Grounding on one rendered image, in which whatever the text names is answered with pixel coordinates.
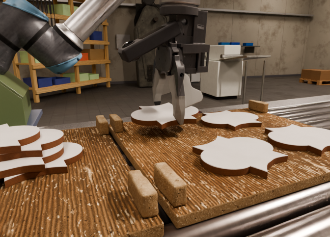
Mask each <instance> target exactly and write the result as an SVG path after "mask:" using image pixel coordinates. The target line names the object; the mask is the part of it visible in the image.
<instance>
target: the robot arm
mask: <svg viewBox="0 0 330 237"><path fill-rule="evenodd" d="M123 1H124V0H86V1H85V2H84V3H83V4H82V5H81V6H80V7H79V8H78V9H77V10H76V11H75V12H74V13H73V14H72V15H71V16H70V17H69V18H68V19H67V20H66V21H65V22H64V23H62V24H55V25H54V26H53V27H51V26H50V25H49V24H48V23H47V22H48V20H49V18H48V17H47V16H46V15H45V14H44V13H42V12H41V11H40V10H39V9H37V8H36V7H35V6H34V5H32V4H31V3H29V2H28V1H26V0H6V1H5V2H3V3H2V5H1V6H0V74H1V75H4V74H5V73H6V72H7V71H8V70H9V68H10V65H11V63H12V61H13V58H14V56H15V54H16V53H17V52H18V51H19V50H20V49H21V48H23V49H24V50H25V51H27V52H28V53H29V54H30V55H32V56H33V57H34V58H35V59H37V60H38V61H39V62H40V63H41V64H43V65H44V66H45V68H48V69H49V70H50V71H52V72H53V73H55V74H62V73H64V72H66V71H67V70H69V69H70V68H71V67H73V66H74V65H75V64H76V63H77V62H78V61H79V60H80V59H81V58H82V53H81V51H82V50H83V43H84V41H85V40H86V39H87V38H88V37H89V36H90V35H91V34H92V33H93V32H94V31H95V30H96V29H97V28H98V27H99V26H100V25H101V24H102V23H103V22H104V21H105V20H106V19H107V18H108V17H109V16H110V15H111V14H112V13H113V12H114V11H115V10H116V8H117V7H118V6H119V5H120V4H121V3H122V2H123ZM159 5H161V6H162V7H160V15H161V16H169V21H168V22H167V23H165V24H163V25H162V26H160V27H158V28H156V29H154V30H152V31H150V32H149V33H147V34H145V35H143V36H141V37H139V38H138V39H136V40H130V41H127V42H125V43H124V44H123V46H122V47H121V48H119V49H118V53H119V55H120V57H121V59H122V60H123V61H126V62H128V63H130V62H133V61H137V60H139V59H140V57H141V56H143V55H144V54H146V53H148V52H150V51H152V50H153V49H155V48H156V56H155V59H154V64H153V74H152V83H153V103H154V105H160V104H161V95H164V94H167V93H169V92H171V95H172V105H173V116H174V118H175V119H176V120H177V122H178V123H179V125H183V122H184V117H185V108H187V107H190V106H192V105H194V104H197V103H199V102H201V101H202V98H203V96H202V93H201V91H199V90H197V89H195V88H193V87H192V86H191V82H190V78H189V76H188V75H186V74H196V73H205V72H208V64H209V52H210V45H208V44H205V38H206V25H207V12H208V11H200V10H198V8H197V7H198V6H200V0H159ZM205 53H207V58H206V66H204V59H205ZM185 73H186V74H185Z"/></svg>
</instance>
